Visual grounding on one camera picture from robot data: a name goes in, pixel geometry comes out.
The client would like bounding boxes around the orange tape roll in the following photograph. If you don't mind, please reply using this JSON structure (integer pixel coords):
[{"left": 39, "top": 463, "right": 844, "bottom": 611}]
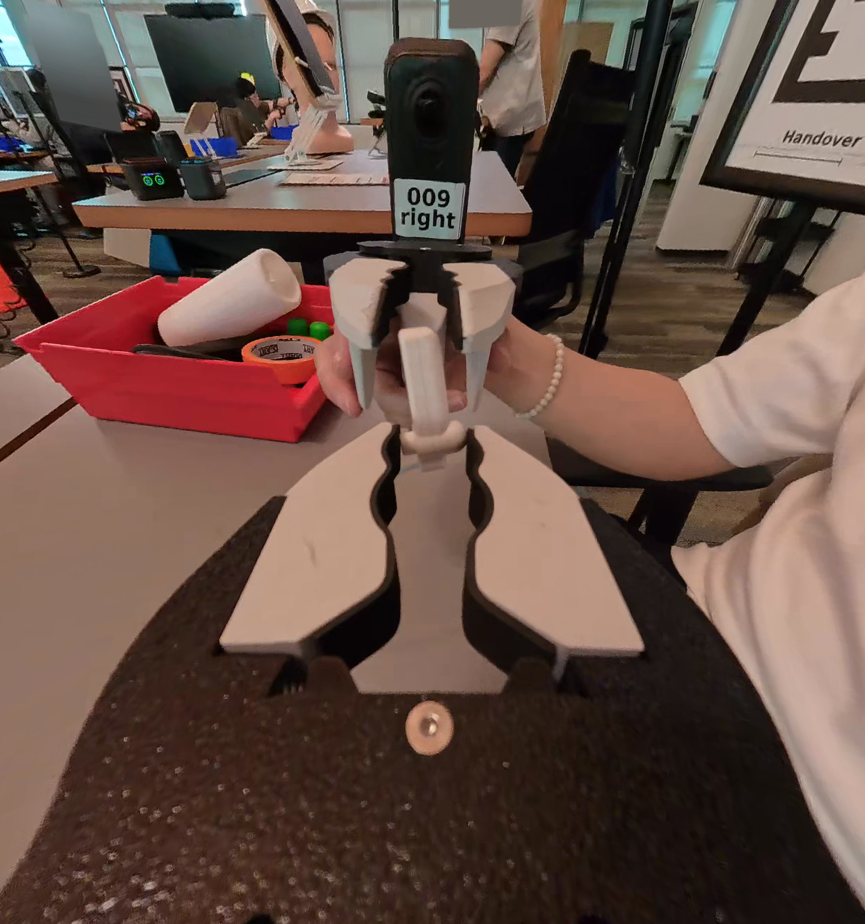
[{"left": 241, "top": 335, "right": 321, "bottom": 385}]

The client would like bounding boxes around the black remote control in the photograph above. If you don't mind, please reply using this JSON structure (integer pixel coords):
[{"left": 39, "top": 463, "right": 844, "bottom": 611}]
[{"left": 130, "top": 337, "right": 249, "bottom": 362}]

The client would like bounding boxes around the person's right forearm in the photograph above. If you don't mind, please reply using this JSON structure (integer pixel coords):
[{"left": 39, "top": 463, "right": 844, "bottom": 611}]
[{"left": 527, "top": 347, "right": 737, "bottom": 482}]

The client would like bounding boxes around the black monitor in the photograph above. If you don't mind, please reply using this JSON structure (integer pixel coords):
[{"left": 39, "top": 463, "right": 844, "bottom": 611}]
[{"left": 144, "top": 15, "right": 282, "bottom": 114}]

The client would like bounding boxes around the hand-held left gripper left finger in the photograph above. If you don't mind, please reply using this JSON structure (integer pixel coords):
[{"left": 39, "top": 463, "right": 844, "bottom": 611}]
[{"left": 219, "top": 423, "right": 402, "bottom": 677}]

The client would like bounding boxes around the white paper strip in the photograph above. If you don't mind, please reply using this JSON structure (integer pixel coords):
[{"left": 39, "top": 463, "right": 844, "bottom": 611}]
[{"left": 281, "top": 171, "right": 390, "bottom": 186}]

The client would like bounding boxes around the black office chair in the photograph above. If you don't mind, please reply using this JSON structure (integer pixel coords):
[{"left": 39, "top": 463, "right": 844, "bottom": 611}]
[{"left": 520, "top": 51, "right": 638, "bottom": 326}]

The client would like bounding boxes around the pink pouch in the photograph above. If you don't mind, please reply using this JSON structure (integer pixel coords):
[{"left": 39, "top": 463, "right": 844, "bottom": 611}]
[{"left": 286, "top": 119, "right": 358, "bottom": 157}]

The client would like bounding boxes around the white plastic bottle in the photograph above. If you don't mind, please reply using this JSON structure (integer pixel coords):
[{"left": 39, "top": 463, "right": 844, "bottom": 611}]
[{"left": 156, "top": 249, "right": 304, "bottom": 347}]

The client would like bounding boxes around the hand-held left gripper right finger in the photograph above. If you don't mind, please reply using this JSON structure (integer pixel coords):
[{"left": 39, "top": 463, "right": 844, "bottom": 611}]
[{"left": 465, "top": 426, "right": 647, "bottom": 680}]

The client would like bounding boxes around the red plastic bin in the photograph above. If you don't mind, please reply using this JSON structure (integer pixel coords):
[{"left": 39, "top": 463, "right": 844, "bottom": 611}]
[{"left": 14, "top": 275, "right": 354, "bottom": 444}]

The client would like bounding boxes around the framed marker sign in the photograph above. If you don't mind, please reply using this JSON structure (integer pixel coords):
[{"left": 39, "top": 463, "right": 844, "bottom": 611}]
[{"left": 700, "top": 0, "right": 865, "bottom": 220}]

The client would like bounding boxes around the black metal stand leg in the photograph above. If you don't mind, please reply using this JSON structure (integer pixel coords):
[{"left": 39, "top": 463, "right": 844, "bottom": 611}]
[{"left": 577, "top": 0, "right": 674, "bottom": 359}]

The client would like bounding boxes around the person's white shirt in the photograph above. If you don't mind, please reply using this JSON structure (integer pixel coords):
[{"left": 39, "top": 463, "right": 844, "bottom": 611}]
[{"left": 674, "top": 246, "right": 865, "bottom": 924}]

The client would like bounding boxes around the small black display device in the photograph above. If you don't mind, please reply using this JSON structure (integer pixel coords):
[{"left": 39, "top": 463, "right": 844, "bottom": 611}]
[{"left": 123, "top": 156, "right": 185, "bottom": 200}]

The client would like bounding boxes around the white pearl bracelet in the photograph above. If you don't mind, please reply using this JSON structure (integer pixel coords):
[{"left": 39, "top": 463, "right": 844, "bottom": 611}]
[{"left": 517, "top": 335, "right": 566, "bottom": 423}]

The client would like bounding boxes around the person's right hand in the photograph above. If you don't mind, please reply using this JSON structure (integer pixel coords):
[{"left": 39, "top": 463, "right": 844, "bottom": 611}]
[{"left": 315, "top": 296, "right": 549, "bottom": 430}]

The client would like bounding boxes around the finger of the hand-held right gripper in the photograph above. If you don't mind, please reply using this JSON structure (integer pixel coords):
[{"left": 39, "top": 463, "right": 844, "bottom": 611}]
[
  {"left": 329, "top": 260, "right": 405, "bottom": 391},
  {"left": 452, "top": 263, "right": 517, "bottom": 391}
]

